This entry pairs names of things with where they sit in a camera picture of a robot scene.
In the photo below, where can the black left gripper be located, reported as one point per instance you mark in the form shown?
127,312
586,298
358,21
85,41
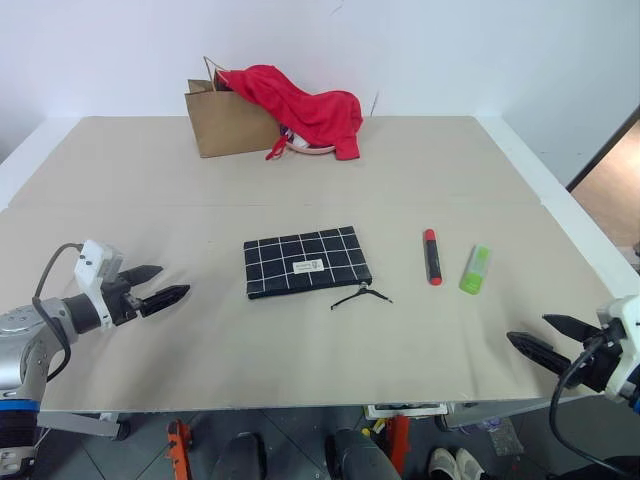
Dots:
119,302

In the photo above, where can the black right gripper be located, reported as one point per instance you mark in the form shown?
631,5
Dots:
600,360

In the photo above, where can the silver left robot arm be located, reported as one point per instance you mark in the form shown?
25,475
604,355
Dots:
25,345

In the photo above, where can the black grid pencil pouch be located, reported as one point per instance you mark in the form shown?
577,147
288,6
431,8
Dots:
305,262

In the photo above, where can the green highlighter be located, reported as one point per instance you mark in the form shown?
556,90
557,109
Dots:
475,270

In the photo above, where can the grey mesh pad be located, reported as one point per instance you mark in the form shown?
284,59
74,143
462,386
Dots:
505,436

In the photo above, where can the black marker with red caps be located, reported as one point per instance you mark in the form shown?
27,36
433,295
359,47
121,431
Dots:
433,260

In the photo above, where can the white shoe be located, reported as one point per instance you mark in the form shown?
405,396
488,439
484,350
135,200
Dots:
442,465
470,465

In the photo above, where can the orange clamp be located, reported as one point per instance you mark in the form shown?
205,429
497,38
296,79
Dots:
179,450

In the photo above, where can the brown paper bag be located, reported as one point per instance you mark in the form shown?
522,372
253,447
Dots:
225,125

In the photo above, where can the dark rounded shape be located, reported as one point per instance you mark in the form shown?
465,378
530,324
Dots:
360,455
240,457

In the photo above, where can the pink bowl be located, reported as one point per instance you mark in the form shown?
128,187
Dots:
315,147

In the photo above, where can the red garment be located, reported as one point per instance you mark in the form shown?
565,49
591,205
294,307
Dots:
310,110

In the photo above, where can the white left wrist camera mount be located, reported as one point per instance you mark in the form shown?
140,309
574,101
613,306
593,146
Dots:
92,260

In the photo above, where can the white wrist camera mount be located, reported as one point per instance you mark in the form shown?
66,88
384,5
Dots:
92,260
627,312

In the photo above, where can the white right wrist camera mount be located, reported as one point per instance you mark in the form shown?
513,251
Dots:
627,312

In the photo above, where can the white table bracket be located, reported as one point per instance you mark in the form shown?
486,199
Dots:
85,422

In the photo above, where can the dark door frame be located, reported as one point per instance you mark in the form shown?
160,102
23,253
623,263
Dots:
607,145

